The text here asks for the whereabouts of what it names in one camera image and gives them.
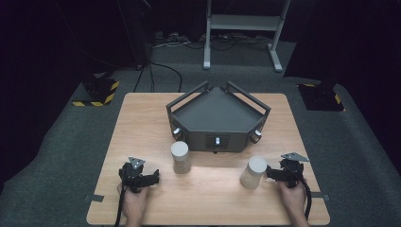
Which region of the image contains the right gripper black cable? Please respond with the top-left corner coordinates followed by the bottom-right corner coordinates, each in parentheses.
top-left (297, 178), bottom-right (313, 221)

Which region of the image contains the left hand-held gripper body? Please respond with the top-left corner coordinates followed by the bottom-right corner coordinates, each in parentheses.
top-left (118, 156), bottom-right (153, 194)

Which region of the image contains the grey tape strip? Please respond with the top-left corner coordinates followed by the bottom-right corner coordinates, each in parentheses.
top-left (83, 193), bottom-right (105, 203)
top-left (311, 191), bottom-right (332, 202)

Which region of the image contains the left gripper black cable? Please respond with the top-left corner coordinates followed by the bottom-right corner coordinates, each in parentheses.
top-left (113, 183), bottom-right (129, 227)

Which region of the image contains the person's left hand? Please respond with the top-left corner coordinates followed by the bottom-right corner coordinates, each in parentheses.
top-left (116, 182), bottom-right (149, 219)

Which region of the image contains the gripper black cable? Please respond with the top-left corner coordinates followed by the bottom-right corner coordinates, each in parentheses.
top-left (297, 178), bottom-right (313, 221)
top-left (113, 183), bottom-right (129, 227)

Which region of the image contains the bundle of floor cables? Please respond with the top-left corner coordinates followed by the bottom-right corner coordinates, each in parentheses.
top-left (152, 30), bottom-right (272, 52)

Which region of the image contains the grey metal stand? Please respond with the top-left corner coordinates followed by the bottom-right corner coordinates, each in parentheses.
top-left (202, 0), bottom-right (292, 73)

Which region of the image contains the person's right hand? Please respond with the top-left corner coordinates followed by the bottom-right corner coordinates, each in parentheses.
top-left (278, 181), bottom-right (307, 216)

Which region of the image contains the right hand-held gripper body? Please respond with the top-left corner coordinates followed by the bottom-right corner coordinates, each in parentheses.
top-left (278, 151), bottom-right (310, 189)

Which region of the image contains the white-lidded spice jar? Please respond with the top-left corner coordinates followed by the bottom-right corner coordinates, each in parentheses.
top-left (170, 140), bottom-right (193, 175)
top-left (239, 155), bottom-right (269, 190)

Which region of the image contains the black floor cable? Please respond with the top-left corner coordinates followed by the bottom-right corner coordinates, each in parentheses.
top-left (131, 61), bottom-right (184, 94)

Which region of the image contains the black base with yellow stripes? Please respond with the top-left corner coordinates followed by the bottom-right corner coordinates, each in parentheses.
top-left (71, 77), bottom-right (121, 108)
top-left (296, 81), bottom-right (345, 113)

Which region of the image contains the black corner rack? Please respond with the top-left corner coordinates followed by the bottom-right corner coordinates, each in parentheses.
top-left (166, 79), bottom-right (272, 154)

